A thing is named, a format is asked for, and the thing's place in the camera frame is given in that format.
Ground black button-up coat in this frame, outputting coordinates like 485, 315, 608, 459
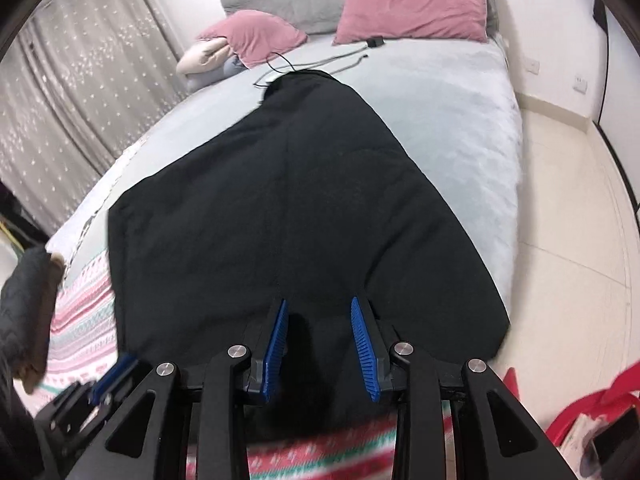
107, 71, 509, 440

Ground hanging dark clothes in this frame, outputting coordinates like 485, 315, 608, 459
0, 182, 49, 248

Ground patterned red green blanket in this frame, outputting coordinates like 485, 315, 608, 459
37, 246, 457, 480

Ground folded brown jacket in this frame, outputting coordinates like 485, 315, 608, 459
21, 252, 65, 394

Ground folded black puffer jacket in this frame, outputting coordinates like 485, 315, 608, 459
1, 247, 50, 479

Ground white fringed throw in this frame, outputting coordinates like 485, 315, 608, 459
44, 148, 151, 271

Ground grey bed sheet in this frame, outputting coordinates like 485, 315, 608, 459
58, 35, 523, 315

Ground folded grey-blue blanket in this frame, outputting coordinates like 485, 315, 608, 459
186, 55, 246, 93

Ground grey dotted curtain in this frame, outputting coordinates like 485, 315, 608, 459
1, 0, 186, 234

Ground pink pillow on bedding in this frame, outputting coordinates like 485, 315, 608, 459
196, 10, 308, 68

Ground pink pillow near headboard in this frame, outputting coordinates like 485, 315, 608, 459
334, 0, 488, 44

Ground black charging cable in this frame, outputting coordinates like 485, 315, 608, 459
252, 34, 385, 89

